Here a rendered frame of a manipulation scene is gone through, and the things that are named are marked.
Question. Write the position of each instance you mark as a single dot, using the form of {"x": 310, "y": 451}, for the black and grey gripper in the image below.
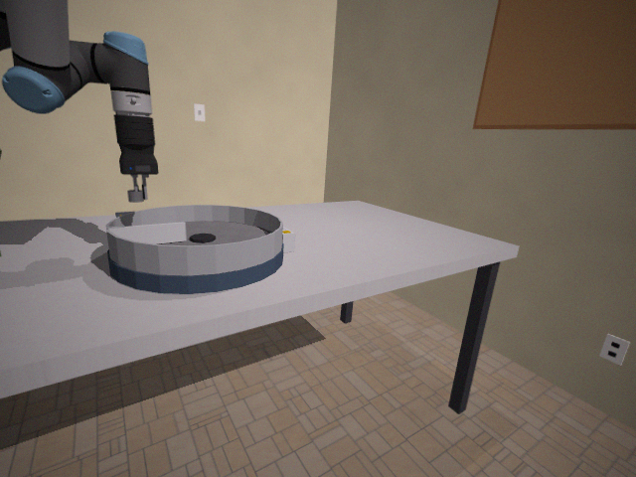
{"x": 135, "y": 136}

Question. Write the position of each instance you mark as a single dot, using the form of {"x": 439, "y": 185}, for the grey metal ring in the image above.
{"x": 135, "y": 197}

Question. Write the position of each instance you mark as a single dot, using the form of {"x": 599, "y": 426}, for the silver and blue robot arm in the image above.
{"x": 49, "y": 68}

